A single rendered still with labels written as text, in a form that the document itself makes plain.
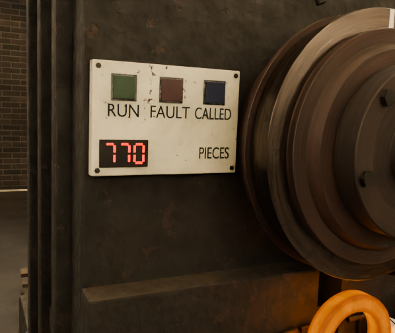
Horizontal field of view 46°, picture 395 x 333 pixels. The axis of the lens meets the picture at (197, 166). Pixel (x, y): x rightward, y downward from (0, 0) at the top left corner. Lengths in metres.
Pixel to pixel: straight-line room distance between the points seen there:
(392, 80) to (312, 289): 0.43
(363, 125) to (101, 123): 0.39
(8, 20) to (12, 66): 0.58
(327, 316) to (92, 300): 0.42
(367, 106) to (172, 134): 0.31
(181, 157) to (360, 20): 0.37
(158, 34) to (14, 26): 6.02
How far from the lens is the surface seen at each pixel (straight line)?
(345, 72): 0.76
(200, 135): 0.80
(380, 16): 0.86
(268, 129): 0.71
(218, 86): 0.81
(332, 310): 0.91
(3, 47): 6.73
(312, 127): 0.73
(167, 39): 0.80
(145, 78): 0.76
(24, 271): 3.13
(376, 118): 0.73
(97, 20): 0.77
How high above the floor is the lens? 1.17
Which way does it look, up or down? 7 degrees down
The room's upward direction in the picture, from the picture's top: 2 degrees clockwise
